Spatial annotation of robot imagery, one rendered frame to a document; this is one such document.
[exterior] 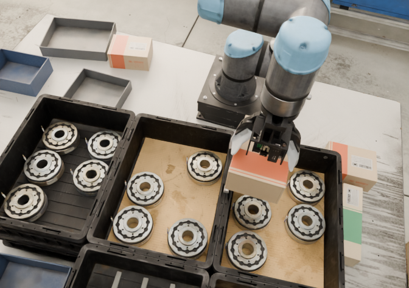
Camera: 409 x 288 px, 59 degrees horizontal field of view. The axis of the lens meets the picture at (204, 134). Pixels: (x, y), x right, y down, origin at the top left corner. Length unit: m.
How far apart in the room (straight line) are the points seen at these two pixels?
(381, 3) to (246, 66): 1.77
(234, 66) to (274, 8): 0.59
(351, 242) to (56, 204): 0.84
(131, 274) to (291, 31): 0.70
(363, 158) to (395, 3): 1.68
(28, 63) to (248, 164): 1.12
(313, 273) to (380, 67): 2.16
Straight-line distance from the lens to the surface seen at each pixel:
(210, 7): 0.63
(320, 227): 1.04
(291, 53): 0.53
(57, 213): 1.07
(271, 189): 0.77
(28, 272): 1.18
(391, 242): 1.30
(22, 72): 1.63
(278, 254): 1.01
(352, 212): 1.22
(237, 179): 0.77
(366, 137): 1.48
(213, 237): 0.91
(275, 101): 0.59
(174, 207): 1.03
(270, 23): 0.62
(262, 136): 0.64
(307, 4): 0.63
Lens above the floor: 1.76
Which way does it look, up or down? 54 degrees down
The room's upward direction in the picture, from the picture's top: 6 degrees clockwise
